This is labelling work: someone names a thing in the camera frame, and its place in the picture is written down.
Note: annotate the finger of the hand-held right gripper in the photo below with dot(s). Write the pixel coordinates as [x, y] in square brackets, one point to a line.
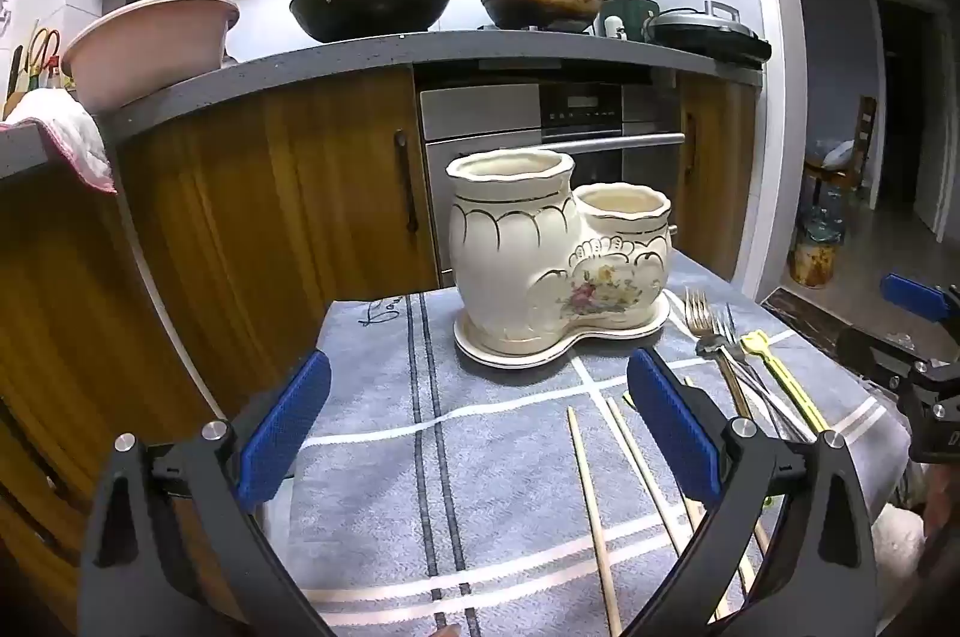
[870, 355]
[911, 298]

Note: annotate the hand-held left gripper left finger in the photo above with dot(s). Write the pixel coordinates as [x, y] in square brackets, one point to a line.
[289, 427]

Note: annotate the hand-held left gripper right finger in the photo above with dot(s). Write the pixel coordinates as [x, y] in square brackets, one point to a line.
[671, 419]

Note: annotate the grey metal spoon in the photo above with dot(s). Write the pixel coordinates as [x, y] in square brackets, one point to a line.
[709, 346]

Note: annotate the gold metal fork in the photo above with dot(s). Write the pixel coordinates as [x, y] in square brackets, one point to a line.
[701, 322]

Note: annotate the silver metal fork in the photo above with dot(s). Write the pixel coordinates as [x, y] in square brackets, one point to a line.
[726, 329]

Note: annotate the yellow plastic utensil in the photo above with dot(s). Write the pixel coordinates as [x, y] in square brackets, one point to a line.
[757, 344]

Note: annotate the cream ceramic utensil holder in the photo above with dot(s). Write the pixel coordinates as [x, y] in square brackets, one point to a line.
[510, 247]

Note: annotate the grey checked table cloth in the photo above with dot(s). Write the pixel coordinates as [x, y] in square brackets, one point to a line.
[375, 397]

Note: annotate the orange plastic container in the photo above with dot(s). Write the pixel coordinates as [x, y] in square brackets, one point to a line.
[811, 262]

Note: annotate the clear water jug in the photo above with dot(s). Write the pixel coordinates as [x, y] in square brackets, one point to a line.
[821, 217]

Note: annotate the wooden chair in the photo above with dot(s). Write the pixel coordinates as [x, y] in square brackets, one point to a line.
[855, 157]

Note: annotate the white door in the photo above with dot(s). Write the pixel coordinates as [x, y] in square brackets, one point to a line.
[934, 142]

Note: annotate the cream ceramic drip tray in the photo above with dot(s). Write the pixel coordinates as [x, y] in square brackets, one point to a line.
[525, 355]

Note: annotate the black electric griddle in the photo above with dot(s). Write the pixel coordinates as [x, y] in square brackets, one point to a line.
[705, 36]

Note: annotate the built-in steel oven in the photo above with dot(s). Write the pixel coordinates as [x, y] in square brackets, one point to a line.
[487, 112]

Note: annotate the white towel pink edge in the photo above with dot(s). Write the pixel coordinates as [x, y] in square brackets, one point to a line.
[67, 134]

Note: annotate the grey kitchen countertop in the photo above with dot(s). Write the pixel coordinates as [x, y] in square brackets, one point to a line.
[315, 55]

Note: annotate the green electric pot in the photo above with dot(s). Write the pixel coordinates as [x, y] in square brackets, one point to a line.
[626, 18]

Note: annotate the pink plastic basin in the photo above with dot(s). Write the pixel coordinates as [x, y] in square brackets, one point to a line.
[150, 51]

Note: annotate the brown frying pan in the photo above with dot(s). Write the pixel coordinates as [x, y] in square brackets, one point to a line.
[540, 3]

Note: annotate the orange scissors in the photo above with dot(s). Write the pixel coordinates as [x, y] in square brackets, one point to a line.
[45, 48]

